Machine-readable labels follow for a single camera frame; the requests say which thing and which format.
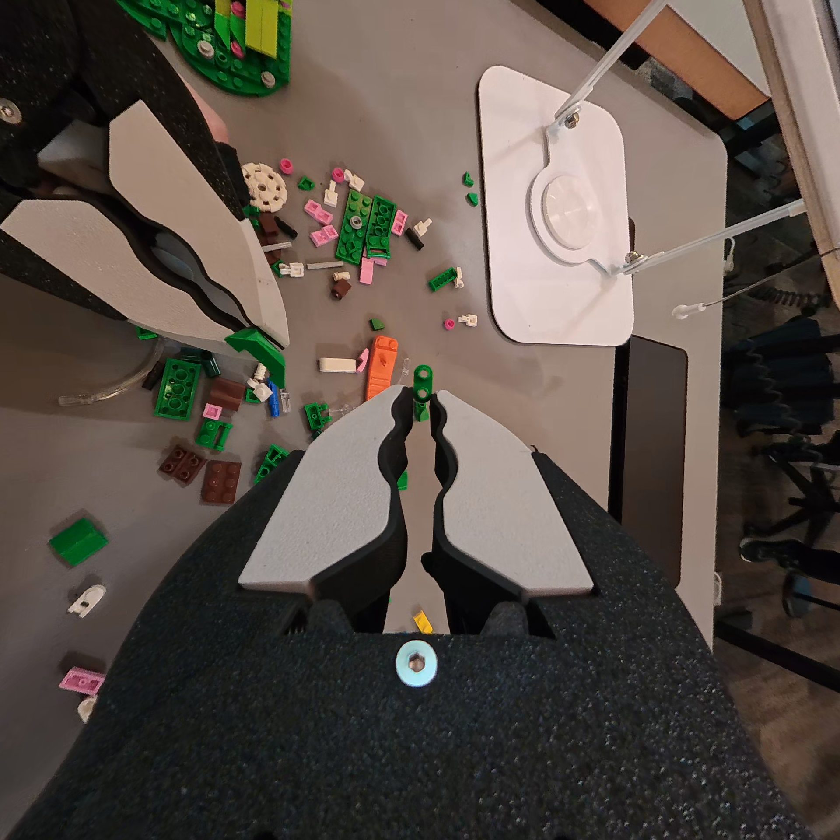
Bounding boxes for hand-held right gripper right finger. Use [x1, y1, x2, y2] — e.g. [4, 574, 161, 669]
[422, 389, 595, 635]

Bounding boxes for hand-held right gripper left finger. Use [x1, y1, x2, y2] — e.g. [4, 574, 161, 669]
[238, 385, 414, 635]

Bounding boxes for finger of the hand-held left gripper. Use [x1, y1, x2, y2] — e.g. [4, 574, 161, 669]
[0, 199, 257, 345]
[108, 98, 291, 350]

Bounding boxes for white round lego plate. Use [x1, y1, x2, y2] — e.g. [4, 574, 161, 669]
[240, 162, 290, 212]

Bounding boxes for brown lego plate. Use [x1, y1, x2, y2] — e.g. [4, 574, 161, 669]
[200, 459, 244, 506]
[157, 445, 207, 487]

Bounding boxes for round green lego model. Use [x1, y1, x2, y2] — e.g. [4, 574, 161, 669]
[117, 0, 293, 98]

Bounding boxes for long green lego plate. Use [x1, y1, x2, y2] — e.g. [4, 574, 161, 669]
[365, 195, 398, 259]
[335, 189, 375, 266]

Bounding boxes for white lego clip piece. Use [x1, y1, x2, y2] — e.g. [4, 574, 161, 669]
[66, 583, 107, 619]

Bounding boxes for pink lego plate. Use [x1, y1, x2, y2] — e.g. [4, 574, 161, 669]
[58, 667, 106, 697]

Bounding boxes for person's left hand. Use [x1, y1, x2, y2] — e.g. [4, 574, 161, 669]
[185, 77, 232, 145]

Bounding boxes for transparent curved plastic piece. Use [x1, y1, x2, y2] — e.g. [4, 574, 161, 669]
[58, 336, 166, 409]

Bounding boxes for black rectangular desk panel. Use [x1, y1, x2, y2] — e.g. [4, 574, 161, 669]
[607, 333, 690, 588]

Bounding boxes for orange brick separator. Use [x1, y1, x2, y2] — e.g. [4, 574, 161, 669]
[366, 335, 400, 401]

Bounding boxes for scattered green and brown bricks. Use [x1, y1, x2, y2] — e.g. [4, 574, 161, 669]
[134, 156, 480, 487]

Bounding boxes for wooden book stand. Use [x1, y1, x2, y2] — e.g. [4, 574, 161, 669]
[477, 0, 840, 347]

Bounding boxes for black office chair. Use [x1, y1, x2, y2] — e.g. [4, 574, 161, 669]
[722, 315, 840, 621]

